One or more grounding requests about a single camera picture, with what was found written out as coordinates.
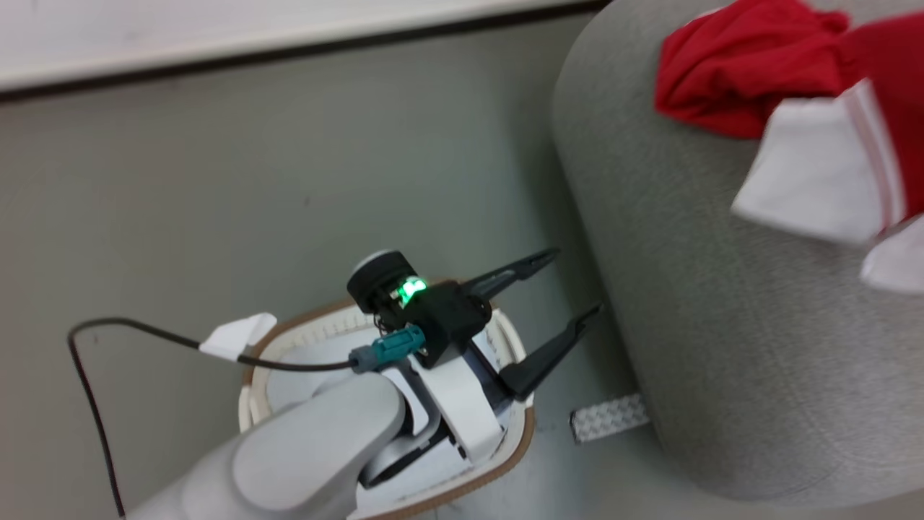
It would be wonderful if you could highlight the beige laundry basket brown rim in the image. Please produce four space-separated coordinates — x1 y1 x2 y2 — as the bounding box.
238 298 537 520

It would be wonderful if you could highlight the white cable label tag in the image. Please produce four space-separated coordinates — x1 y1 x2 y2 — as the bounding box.
198 312 278 361

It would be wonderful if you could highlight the white patterned floor tape strip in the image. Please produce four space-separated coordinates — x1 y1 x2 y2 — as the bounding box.
569 393 650 444

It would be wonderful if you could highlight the grey fabric seat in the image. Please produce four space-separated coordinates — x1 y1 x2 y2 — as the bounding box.
552 0 924 511

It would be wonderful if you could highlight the teal cable connector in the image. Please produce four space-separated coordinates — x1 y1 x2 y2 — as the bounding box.
349 324 427 375

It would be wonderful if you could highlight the dark baseboard strip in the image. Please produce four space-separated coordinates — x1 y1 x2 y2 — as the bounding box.
0 0 616 103

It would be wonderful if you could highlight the white garment with red stripes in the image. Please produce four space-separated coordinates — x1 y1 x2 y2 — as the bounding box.
731 78 924 295

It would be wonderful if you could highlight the thin black cable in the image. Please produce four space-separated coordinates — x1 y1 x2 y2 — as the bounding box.
68 317 356 518

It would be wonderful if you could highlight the red Bulls jersey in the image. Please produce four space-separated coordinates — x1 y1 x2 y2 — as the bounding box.
654 0 924 219

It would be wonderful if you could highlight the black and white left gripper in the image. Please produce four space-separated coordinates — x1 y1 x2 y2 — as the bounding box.
410 248 604 464

